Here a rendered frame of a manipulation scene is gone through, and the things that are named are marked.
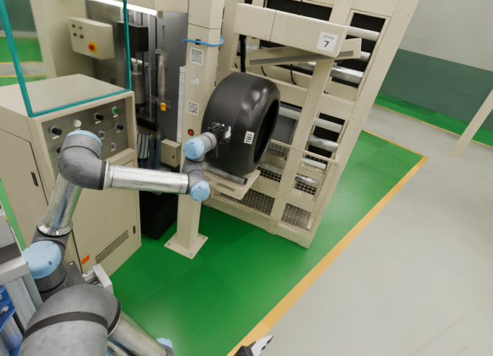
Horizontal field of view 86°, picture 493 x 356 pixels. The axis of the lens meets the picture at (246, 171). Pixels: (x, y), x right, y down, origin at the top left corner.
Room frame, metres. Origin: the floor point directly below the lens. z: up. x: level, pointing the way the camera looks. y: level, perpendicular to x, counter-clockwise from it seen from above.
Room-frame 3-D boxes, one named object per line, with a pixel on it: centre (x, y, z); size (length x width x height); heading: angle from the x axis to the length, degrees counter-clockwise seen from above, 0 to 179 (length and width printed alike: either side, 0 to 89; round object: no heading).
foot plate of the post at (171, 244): (1.56, 0.37, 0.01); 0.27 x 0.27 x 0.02; 74
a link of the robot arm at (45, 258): (0.56, 0.65, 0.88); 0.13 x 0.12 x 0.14; 27
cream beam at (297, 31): (1.77, -0.08, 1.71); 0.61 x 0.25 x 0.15; 74
